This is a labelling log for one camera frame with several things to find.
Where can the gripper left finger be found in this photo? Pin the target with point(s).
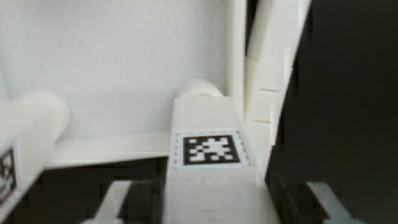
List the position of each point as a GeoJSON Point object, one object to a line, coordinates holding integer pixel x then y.
{"type": "Point", "coordinates": [129, 204]}

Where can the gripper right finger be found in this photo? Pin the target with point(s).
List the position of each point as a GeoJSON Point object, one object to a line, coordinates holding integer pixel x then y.
{"type": "Point", "coordinates": [308, 204]}

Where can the white desk leg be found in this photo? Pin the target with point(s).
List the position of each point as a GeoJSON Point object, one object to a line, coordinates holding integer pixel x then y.
{"type": "Point", "coordinates": [35, 121]}
{"type": "Point", "coordinates": [216, 190]}

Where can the white square desk top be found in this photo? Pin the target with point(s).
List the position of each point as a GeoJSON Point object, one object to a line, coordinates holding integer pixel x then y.
{"type": "Point", "coordinates": [111, 52]}

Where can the white L-shaped fence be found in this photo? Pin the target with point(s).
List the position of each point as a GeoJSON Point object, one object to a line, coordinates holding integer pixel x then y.
{"type": "Point", "coordinates": [278, 26]}

